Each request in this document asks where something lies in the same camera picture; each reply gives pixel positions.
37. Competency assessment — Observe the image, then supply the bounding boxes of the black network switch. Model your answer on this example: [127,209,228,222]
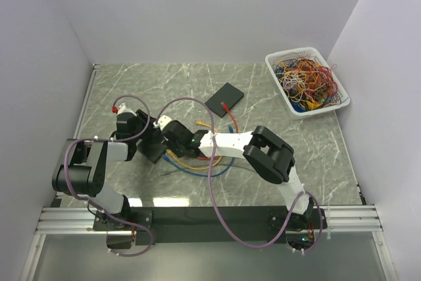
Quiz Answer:
[205,83,244,118]
[136,128,168,164]

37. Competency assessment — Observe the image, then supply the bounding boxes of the orange ethernet cable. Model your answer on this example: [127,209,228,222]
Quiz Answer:
[166,120,224,170]

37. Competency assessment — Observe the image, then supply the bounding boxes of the blue ethernet cable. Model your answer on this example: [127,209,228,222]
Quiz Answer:
[162,125,238,177]

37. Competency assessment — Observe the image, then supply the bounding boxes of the red ethernet cable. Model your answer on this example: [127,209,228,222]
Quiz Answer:
[195,101,238,161]

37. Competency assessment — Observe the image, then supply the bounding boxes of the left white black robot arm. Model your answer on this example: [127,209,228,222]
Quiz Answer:
[51,105,158,230]

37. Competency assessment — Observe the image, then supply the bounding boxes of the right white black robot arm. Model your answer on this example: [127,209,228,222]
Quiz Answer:
[157,119,314,228]

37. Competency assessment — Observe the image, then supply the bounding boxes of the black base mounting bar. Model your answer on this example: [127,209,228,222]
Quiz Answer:
[93,206,328,246]

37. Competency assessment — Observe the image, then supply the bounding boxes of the white plastic basket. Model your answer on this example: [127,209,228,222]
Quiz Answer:
[265,47,351,120]

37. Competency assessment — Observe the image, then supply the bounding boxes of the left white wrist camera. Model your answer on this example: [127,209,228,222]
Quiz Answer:
[112,103,134,115]

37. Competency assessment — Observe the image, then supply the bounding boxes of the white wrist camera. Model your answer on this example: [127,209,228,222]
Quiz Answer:
[153,115,172,130]
[112,103,134,115]

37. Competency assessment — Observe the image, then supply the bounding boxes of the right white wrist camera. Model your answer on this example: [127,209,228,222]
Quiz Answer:
[153,115,172,130]

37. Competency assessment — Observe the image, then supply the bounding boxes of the grey ethernet cable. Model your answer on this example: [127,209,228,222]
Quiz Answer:
[159,162,257,177]

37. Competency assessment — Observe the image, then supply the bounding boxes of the aluminium rail frame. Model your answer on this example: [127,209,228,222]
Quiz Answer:
[35,64,382,239]

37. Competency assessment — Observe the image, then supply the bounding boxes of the tangled colourful wires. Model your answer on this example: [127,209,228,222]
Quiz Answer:
[273,55,341,111]

